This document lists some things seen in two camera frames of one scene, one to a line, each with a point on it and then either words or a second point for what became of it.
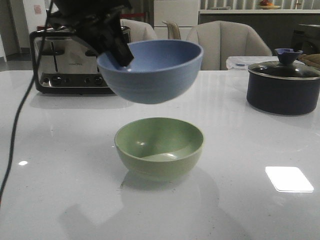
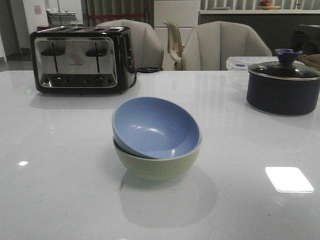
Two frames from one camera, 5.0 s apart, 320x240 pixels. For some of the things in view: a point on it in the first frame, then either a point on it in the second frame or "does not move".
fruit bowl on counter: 266,5 does not move
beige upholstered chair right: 220,39 does not move
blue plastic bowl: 161,70 → 154,128
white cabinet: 185,13 does not move
